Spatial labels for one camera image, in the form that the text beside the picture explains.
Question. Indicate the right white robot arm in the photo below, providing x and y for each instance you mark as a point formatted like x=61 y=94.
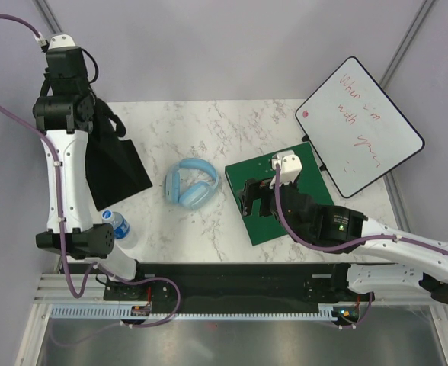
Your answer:
x=415 y=263

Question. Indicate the right aluminium corner post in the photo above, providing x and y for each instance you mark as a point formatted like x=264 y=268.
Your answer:
x=407 y=41

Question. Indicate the white whiteboard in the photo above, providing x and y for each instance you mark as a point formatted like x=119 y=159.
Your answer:
x=357 y=131

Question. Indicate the aluminium corner post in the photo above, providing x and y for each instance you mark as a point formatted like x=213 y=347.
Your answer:
x=48 y=16
x=407 y=41

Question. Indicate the left aluminium corner post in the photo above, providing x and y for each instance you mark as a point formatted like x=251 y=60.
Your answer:
x=48 y=16

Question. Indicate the plastic water bottle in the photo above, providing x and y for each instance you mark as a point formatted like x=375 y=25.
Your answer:
x=124 y=234

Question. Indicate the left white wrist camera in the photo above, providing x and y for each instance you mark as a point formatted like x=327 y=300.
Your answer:
x=53 y=42

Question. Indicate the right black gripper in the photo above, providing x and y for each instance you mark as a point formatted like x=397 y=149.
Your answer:
x=252 y=190

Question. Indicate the black canvas bag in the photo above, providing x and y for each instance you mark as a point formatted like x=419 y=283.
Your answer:
x=114 y=170

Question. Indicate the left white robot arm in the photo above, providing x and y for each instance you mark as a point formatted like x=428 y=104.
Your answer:
x=64 y=113

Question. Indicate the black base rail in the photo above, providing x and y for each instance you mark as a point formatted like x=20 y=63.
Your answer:
x=265 y=286

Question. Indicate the light blue headphones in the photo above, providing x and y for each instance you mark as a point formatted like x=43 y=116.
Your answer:
x=197 y=194

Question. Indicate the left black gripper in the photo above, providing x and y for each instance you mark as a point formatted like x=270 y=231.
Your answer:
x=46 y=75

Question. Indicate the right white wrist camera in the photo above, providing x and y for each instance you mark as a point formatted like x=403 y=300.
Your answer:
x=287 y=166

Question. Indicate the green binder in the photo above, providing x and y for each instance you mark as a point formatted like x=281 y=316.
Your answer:
x=263 y=229

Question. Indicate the white cable duct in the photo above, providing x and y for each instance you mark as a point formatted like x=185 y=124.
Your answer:
x=126 y=312

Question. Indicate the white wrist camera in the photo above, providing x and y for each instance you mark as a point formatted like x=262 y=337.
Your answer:
x=53 y=42
x=287 y=166

